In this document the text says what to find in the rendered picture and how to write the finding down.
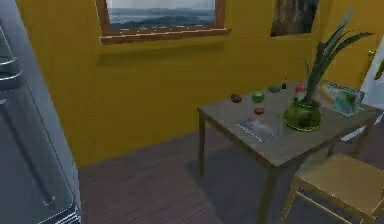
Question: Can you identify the red and white cup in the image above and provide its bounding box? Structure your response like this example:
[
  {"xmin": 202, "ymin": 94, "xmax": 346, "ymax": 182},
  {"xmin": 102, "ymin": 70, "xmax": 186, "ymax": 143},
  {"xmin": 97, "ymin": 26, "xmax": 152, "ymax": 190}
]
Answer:
[{"xmin": 294, "ymin": 82, "xmax": 306, "ymax": 102}]

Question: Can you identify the dark framed wall picture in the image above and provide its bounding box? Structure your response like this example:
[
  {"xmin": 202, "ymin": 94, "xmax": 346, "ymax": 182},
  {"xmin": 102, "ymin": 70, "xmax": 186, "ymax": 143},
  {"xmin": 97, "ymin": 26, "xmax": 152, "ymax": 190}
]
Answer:
[{"xmin": 269, "ymin": 0, "xmax": 320, "ymax": 38}]

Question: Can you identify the grey fridge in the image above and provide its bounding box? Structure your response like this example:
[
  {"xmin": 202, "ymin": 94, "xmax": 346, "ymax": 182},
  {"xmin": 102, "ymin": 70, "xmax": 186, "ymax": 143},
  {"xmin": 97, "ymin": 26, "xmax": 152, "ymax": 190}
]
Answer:
[{"xmin": 0, "ymin": 0, "xmax": 83, "ymax": 224}]

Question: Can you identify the grey wooden table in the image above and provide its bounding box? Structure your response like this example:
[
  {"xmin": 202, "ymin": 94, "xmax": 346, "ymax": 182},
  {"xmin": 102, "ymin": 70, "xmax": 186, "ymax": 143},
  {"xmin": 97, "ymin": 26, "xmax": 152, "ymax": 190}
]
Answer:
[{"xmin": 196, "ymin": 81, "xmax": 384, "ymax": 224}]

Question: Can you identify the green apple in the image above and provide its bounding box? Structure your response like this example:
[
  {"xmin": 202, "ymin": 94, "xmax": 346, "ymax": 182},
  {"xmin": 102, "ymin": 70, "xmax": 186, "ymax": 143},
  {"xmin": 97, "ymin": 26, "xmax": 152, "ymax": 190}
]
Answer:
[{"xmin": 251, "ymin": 91, "xmax": 266, "ymax": 104}]

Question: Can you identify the houseplant in green pot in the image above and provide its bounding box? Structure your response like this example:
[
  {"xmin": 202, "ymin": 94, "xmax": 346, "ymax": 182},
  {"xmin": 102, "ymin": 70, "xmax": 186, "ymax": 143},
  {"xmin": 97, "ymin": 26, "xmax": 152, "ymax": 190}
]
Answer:
[{"xmin": 283, "ymin": 8, "xmax": 374, "ymax": 133}]

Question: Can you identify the grey fridge handle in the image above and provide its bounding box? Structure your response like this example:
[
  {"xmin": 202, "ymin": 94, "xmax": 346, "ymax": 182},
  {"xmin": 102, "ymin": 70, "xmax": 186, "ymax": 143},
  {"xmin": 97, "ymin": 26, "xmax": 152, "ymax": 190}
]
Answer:
[{"xmin": 0, "ymin": 70, "xmax": 24, "ymax": 82}]

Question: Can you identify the yellow wooden chair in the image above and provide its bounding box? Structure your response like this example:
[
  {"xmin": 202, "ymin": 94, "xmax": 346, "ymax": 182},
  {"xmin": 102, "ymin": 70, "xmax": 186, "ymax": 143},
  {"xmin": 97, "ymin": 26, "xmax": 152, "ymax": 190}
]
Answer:
[{"xmin": 280, "ymin": 152, "xmax": 384, "ymax": 224}]

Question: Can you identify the wooden framed window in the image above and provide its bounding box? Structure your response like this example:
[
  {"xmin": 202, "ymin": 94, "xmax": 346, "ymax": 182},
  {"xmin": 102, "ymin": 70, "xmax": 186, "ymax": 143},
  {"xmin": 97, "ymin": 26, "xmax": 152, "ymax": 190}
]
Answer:
[{"xmin": 94, "ymin": 0, "xmax": 232, "ymax": 46}]

